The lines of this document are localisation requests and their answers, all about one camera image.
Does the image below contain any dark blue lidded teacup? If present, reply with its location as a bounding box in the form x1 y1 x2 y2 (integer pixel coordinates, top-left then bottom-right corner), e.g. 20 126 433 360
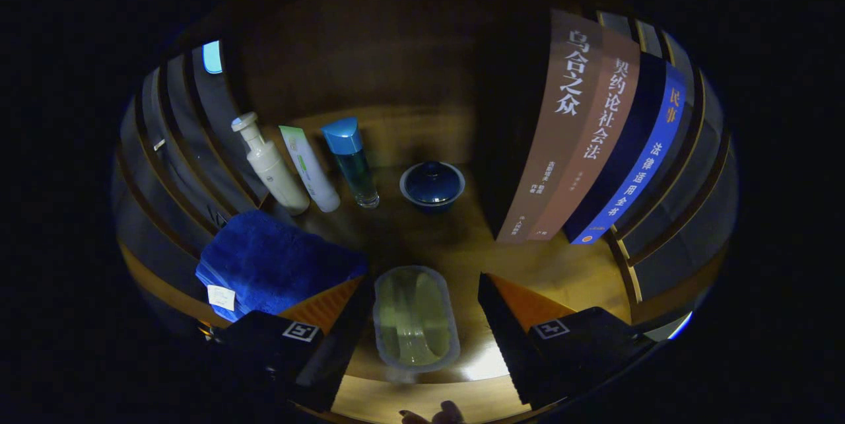
399 160 466 215

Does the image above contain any blue book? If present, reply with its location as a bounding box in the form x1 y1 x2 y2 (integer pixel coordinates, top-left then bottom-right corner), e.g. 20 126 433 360
562 54 687 245

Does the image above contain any white pump bottle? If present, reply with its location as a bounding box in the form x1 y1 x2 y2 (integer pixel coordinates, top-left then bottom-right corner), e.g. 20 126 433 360
231 112 310 216

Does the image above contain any dark brown book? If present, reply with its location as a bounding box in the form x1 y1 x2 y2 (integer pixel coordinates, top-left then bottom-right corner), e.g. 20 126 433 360
495 9 603 244

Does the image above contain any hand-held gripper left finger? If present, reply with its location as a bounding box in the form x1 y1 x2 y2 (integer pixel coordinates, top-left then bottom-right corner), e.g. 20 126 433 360
210 275 377 411

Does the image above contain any teal bottle with blue cap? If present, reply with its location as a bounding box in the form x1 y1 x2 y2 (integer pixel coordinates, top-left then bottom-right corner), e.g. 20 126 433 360
321 117 380 209

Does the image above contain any wooden cabinet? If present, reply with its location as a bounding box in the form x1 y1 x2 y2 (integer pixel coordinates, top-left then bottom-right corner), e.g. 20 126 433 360
112 0 739 424

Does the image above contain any yellow-green handled scrub sponge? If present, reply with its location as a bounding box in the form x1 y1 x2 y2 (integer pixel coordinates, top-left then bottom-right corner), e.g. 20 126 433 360
372 265 461 373

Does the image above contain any white and green tube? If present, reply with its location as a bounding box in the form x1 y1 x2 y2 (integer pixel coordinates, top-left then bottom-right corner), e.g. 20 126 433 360
278 125 341 213

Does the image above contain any wooden countertop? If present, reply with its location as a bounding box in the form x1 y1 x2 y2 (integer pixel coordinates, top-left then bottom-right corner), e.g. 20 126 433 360
118 107 638 385

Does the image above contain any reddish brown book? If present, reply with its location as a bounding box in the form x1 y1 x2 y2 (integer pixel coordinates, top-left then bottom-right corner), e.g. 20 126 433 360
526 26 641 242

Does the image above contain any folded blue towel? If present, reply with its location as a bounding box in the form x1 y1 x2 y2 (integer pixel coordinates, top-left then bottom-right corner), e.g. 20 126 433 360
195 209 368 322

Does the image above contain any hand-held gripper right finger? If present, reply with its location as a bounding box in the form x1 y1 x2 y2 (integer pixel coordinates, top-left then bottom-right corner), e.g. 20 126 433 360
478 272 661 410

